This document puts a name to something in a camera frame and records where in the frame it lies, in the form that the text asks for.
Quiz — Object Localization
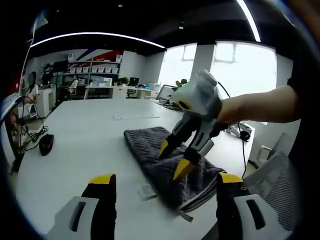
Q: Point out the long curved ceiling light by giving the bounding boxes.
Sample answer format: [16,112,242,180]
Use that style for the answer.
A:
[31,31,166,50]

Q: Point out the ceiling light strip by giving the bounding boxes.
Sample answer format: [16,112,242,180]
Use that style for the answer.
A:
[236,0,262,43]

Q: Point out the white spare hand-held gripper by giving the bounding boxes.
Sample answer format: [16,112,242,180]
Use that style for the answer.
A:
[224,123,255,137]

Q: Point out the white desk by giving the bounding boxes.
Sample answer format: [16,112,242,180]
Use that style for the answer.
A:
[84,83,113,100]

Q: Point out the shelf with white bins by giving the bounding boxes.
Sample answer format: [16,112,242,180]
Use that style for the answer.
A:
[66,58,122,83]

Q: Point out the person's dark clothing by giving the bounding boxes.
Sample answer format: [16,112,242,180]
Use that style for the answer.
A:
[286,37,320,236]

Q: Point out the white chair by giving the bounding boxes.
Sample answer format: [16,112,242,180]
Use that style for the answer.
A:
[249,132,293,168]

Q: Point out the grey towel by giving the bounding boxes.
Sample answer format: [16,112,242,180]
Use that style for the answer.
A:
[123,126,227,223]

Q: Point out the black floor cable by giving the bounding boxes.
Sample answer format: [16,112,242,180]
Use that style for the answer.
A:
[17,97,50,151]

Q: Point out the grey mesh chair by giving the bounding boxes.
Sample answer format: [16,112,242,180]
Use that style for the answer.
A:
[243,151,301,232]

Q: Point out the black computer mouse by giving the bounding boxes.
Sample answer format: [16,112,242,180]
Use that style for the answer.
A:
[38,133,55,157]

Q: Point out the grey open laptop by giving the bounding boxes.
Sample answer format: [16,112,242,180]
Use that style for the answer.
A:
[156,84,181,105]

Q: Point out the small white card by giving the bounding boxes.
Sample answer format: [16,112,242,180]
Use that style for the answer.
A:
[138,184,156,201]

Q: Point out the large black monitor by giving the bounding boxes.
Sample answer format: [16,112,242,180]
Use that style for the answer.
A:
[53,60,69,73]

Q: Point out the white flat strip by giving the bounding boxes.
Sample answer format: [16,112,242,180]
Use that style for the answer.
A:
[112,114,161,121]

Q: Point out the white cabinet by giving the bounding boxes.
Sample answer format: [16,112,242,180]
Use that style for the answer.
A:
[37,87,57,117]

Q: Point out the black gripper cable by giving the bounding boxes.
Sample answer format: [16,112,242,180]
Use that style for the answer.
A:
[216,81,248,181]

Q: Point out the large potted green plant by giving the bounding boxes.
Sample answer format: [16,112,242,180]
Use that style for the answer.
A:
[174,78,188,92]

